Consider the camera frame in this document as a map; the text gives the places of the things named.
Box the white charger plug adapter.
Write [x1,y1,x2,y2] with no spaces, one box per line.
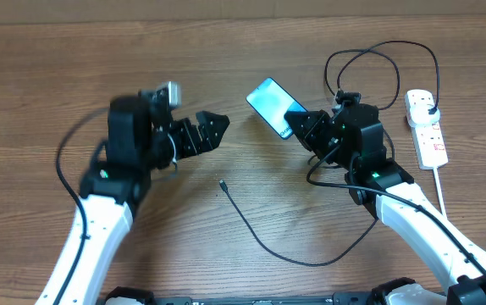
[407,105,440,128]

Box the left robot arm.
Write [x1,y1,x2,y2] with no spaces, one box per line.
[37,94,229,304]

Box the Samsung Galaxy smartphone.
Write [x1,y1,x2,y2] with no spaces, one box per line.
[246,77,306,140]

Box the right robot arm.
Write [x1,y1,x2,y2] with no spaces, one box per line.
[284,104,486,304]

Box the white power strip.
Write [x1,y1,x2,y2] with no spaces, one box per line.
[404,89,448,169]

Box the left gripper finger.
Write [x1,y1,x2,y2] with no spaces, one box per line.
[198,122,226,152]
[196,111,230,136]

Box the black USB charging cable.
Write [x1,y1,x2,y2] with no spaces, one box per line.
[218,40,441,268]

